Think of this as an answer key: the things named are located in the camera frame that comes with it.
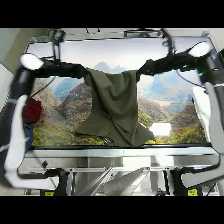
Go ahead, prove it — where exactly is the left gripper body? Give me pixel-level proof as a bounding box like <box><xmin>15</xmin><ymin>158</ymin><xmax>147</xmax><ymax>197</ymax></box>
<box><xmin>70</xmin><ymin>63</ymin><xmax>90</xmax><ymax>80</ymax></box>

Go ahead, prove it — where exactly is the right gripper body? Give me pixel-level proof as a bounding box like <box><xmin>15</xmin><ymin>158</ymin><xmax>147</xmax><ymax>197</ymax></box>
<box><xmin>137</xmin><ymin>59</ymin><xmax>157</xmax><ymax>77</ymax></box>

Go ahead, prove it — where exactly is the olive green T-shirt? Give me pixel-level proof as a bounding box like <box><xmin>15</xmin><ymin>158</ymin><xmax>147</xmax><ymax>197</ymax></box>
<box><xmin>75</xmin><ymin>67</ymin><xmax>156</xmax><ymax>149</ymax></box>

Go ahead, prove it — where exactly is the red garment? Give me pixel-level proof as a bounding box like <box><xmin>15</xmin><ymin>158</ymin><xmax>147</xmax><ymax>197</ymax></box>
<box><xmin>22</xmin><ymin>97</ymin><xmax>44</xmax><ymax>125</ymax></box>

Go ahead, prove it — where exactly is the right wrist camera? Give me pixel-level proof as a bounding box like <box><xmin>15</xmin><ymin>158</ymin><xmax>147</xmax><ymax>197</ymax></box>
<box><xmin>160</xmin><ymin>29</ymin><xmax>176</xmax><ymax>58</ymax></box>

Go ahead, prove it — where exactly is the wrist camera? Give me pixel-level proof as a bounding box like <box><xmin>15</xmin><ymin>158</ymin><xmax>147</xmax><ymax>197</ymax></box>
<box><xmin>160</xmin><ymin>29</ymin><xmax>176</xmax><ymax>58</ymax></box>
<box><xmin>51</xmin><ymin>29</ymin><xmax>66</xmax><ymax>62</ymax></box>

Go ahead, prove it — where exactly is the black cable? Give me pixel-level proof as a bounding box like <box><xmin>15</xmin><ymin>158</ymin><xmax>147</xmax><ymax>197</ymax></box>
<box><xmin>30</xmin><ymin>76</ymin><xmax>57</xmax><ymax>99</ymax></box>
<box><xmin>175</xmin><ymin>68</ymin><xmax>206</xmax><ymax>90</ymax></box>

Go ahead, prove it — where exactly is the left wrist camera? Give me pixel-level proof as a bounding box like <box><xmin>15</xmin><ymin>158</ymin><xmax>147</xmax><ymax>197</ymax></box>
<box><xmin>51</xmin><ymin>29</ymin><xmax>66</xmax><ymax>62</ymax></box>

